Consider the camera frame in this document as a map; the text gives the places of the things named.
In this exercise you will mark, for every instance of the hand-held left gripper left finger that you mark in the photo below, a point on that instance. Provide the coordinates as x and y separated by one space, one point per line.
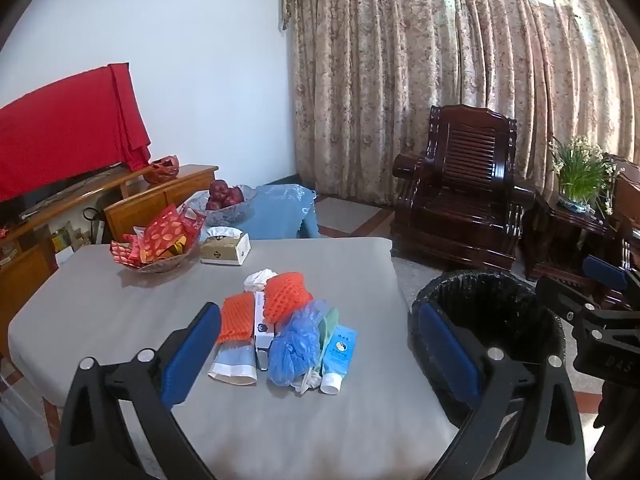
192 355

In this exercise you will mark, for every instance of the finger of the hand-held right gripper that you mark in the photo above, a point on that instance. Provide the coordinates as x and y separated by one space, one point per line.
605 270
560 296

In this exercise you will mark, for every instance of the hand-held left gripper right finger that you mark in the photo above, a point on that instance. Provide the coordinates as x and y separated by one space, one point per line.
450 355

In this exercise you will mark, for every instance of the light blue packet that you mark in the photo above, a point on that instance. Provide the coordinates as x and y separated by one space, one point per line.
232 362

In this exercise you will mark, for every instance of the orange foam fruit net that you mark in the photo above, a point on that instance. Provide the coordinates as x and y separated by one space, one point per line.
287 295
236 316

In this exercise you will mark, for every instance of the trash bin with black bag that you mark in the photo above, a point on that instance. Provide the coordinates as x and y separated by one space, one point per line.
500 310

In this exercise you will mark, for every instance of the small white box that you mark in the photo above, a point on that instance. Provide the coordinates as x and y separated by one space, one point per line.
263 330

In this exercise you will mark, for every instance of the white tissue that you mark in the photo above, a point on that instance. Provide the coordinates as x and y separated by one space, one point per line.
260 278

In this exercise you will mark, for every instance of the blue plastic bag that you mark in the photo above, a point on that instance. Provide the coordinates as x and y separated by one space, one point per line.
295 350

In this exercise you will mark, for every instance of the blue tube with white cap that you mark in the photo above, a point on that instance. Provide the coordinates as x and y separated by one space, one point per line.
340 352

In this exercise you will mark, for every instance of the dark wooden side table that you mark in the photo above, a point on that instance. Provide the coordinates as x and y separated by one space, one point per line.
565 230

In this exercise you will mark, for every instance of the grey covered table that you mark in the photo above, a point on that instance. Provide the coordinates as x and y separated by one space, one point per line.
125 320

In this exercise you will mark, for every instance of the dark wooden armchair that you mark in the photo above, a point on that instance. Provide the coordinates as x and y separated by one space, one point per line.
627 195
465 180

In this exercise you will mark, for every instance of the shallow basket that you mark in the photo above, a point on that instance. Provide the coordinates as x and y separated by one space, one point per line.
165 263

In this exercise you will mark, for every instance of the potted green plant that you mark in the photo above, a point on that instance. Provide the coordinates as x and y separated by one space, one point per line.
580 175

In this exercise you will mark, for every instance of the tissue box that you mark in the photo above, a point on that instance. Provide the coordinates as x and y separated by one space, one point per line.
225 250

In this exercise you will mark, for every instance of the pile of red packets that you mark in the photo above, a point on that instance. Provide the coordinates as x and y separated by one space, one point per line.
160 232

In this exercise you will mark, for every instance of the glass fruit bowl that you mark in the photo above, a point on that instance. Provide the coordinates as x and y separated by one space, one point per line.
230 214

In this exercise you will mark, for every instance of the red apple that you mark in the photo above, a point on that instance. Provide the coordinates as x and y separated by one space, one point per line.
218 188
234 196
213 204

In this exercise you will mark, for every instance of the wooden cabinet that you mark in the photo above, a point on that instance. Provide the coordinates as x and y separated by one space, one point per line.
135 212

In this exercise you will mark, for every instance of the red ornamental bowl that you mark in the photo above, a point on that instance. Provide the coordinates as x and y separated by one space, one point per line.
161 170

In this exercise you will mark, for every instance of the black television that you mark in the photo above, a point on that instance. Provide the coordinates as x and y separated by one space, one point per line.
45 194

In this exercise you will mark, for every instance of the red cloth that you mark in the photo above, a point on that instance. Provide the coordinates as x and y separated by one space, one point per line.
60 130

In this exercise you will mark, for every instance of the floral curtain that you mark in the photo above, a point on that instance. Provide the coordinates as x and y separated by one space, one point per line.
375 85

